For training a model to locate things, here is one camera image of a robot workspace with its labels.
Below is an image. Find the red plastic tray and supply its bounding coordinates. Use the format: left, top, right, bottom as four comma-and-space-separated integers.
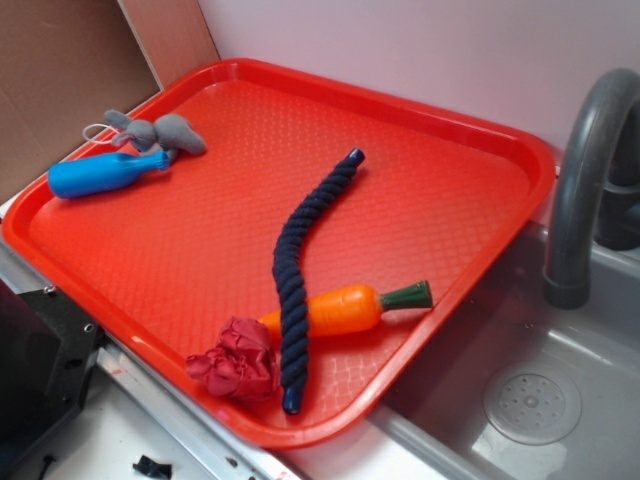
2, 60, 556, 450

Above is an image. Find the orange plastic toy carrot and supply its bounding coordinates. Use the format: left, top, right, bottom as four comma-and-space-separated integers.
258, 281, 434, 340

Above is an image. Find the crumpled red cloth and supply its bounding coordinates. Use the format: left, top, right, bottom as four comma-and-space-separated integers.
186, 317, 280, 401

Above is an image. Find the grey plush bunny toy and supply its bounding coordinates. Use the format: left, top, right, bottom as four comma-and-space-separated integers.
104, 109, 207, 155

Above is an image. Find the grey toy sink basin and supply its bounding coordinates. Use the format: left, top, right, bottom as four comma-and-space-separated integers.
286, 225, 639, 479

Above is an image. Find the blue plastic toy bottle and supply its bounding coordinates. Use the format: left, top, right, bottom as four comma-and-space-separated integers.
47, 151, 171, 199

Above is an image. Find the round sink drain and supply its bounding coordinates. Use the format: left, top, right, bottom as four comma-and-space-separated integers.
483, 365, 582, 446

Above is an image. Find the grey plastic faucet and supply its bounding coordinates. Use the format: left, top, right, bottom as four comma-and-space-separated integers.
543, 68, 639, 309

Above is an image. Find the black tape scrap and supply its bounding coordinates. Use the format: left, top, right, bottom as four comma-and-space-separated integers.
132, 455, 173, 480

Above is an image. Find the brown cardboard panel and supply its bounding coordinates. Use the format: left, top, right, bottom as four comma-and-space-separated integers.
1, 1, 219, 201

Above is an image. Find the dark blue twisted rope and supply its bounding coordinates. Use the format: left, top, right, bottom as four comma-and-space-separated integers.
271, 147, 367, 415

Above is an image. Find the black metal bracket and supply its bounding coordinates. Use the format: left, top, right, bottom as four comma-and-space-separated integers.
1, 284, 103, 479

